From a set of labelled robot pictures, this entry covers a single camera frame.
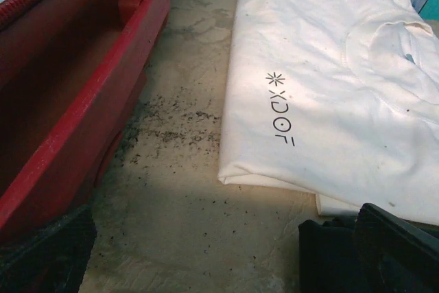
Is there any red hard-shell suitcase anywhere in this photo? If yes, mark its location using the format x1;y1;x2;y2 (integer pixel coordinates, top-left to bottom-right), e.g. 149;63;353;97
0;0;171;250

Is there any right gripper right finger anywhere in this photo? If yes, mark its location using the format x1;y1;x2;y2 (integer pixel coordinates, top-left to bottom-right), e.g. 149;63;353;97
353;202;439;293

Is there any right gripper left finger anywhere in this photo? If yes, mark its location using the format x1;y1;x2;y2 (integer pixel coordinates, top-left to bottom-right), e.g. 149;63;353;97
0;204;97;293

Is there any white printed t-shirt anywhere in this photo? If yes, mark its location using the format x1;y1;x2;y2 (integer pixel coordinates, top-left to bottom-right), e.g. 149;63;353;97
217;0;439;227

